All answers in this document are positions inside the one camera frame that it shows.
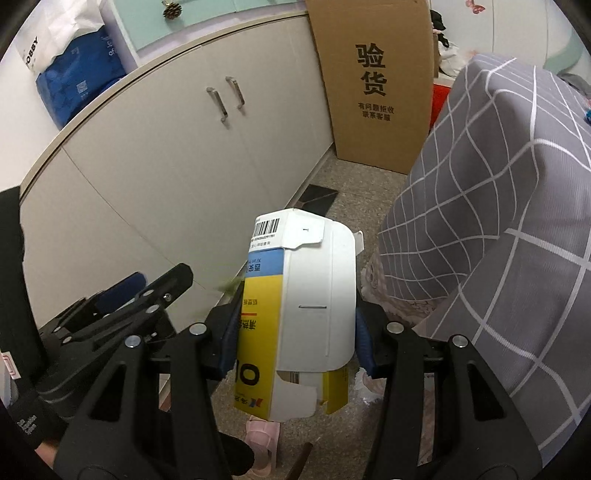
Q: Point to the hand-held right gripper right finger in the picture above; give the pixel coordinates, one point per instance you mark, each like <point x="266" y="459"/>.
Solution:
<point x="362" y="341"/>

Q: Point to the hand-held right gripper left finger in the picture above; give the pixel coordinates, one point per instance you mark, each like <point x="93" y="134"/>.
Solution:
<point x="229" y="339"/>

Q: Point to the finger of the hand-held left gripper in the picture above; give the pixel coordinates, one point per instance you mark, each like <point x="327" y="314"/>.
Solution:
<point x="173" y="282"/>
<point x="121" y="290"/>

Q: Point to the white yellow blue carton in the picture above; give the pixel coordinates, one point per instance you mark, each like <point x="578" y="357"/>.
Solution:
<point x="304" y="286"/>

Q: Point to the beige floor cabinet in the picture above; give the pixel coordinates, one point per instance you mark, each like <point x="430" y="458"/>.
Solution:
<point x="152" y="175"/>

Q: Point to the pink slipper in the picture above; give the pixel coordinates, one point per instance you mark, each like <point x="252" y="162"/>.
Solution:
<point x="263" y="443"/>

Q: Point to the blue plastic bag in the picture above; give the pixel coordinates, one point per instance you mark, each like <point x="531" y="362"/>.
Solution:
<point x="78" y="78"/>

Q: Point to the large brown cardboard box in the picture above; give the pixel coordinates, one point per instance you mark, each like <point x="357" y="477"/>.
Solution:
<point x="374" y="92"/>

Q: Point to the red storage box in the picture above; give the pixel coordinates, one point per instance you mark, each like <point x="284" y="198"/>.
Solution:
<point x="439" y="104"/>

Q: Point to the white paper bag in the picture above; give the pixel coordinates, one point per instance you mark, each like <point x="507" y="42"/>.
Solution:
<point x="55" y="27"/>

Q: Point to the pine cone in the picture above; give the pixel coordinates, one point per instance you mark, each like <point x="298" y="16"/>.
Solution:
<point x="172" y="10"/>

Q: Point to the pile of clothes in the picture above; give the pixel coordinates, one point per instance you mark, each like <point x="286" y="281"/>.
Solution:
<point x="445" y="41"/>

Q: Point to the white wardrobe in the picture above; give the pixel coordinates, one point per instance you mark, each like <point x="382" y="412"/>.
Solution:
<point x="521" y="27"/>

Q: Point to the pink butterfly sticker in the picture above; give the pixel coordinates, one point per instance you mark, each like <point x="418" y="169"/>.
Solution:
<point x="476" y="4"/>

